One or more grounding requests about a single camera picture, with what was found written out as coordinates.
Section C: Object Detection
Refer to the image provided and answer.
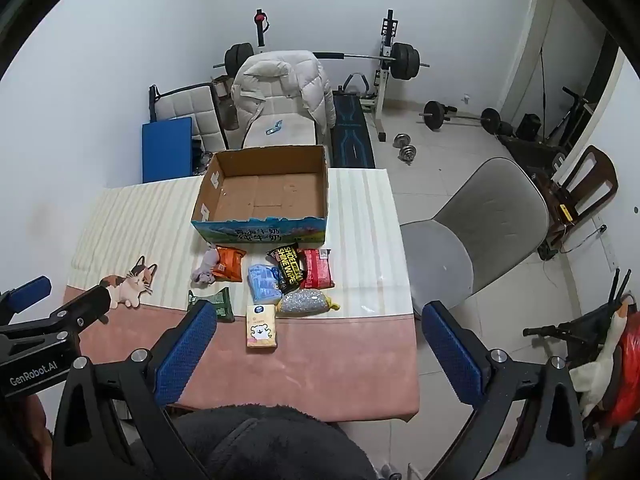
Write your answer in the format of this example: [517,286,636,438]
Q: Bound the black wipes packet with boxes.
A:
[266,243,307,295]

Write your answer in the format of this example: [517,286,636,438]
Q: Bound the yellow white box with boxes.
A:
[245,304,277,351]

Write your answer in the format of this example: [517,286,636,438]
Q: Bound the calico cat decoration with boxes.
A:
[98,256,158,309]

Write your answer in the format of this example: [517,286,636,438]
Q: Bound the blue board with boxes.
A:
[141,117,194,184]

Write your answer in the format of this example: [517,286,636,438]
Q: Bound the purple grey socks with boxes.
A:
[190,249,221,288]

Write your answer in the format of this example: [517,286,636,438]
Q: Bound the black scooter handlebar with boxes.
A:
[522,305,621,361]

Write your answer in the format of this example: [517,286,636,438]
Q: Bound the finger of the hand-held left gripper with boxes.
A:
[0,285,112,346]
[0,276,52,326]

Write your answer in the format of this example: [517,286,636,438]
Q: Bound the barbell with black plates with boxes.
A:
[212,42,431,82]

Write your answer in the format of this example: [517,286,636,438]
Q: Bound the beige puffer jacket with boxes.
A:
[231,50,337,148]

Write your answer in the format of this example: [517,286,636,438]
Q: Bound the dark floor mat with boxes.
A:
[500,132,566,171]

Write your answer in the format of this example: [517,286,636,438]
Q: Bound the brown wooden chair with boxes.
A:
[547,145,619,246]

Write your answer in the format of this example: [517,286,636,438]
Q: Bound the white weight rack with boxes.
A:
[252,8,401,143]

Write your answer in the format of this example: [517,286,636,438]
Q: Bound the cardboard box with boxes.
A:
[191,145,329,252]

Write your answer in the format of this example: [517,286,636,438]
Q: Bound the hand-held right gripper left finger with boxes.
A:
[52,299,218,480]

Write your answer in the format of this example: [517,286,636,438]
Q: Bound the white padded chair black frame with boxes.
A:
[148,82,226,153]

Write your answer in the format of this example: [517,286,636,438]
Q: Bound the striped pink tablecloth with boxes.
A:
[62,167,421,423]

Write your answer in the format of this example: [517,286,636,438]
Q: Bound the grey office chair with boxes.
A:
[400,156,551,318]

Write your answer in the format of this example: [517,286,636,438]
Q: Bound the black metal stand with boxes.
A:
[539,47,596,146]

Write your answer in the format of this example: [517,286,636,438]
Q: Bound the orange snack packet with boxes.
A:
[212,246,247,282]

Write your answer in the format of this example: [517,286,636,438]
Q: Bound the chrome weight plates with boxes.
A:
[192,142,213,176]

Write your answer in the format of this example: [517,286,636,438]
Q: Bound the white goose plush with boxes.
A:
[570,296,640,418]

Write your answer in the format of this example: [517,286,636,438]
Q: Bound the red bag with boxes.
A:
[607,327,640,428]

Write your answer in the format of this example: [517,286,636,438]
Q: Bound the black router antennas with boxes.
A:
[607,268,632,306]

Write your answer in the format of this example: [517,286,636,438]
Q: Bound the black weight bench pad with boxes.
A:
[330,91,376,168]

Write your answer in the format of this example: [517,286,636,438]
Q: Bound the red packet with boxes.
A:
[298,247,335,290]

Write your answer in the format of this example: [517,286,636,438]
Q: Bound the small floor barbell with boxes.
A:
[419,101,502,133]

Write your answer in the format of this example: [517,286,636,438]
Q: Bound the silver glitter pouch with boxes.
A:
[275,288,341,318]

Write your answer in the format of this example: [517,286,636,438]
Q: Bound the green packet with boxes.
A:
[187,287,235,322]

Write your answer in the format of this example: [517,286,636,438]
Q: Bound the beige upholstered chair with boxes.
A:
[242,105,318,151]

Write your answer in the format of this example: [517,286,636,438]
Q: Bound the brown cardboard piece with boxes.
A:
[210,76,241,131]

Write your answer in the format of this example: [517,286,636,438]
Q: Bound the blue tissue pack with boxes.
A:
[247,263,282,302]

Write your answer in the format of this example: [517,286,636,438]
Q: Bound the person's dark fleece clothing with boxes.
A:
[170,402,376,480]

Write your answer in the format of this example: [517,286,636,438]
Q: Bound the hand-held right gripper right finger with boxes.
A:
[421,301,588,480]

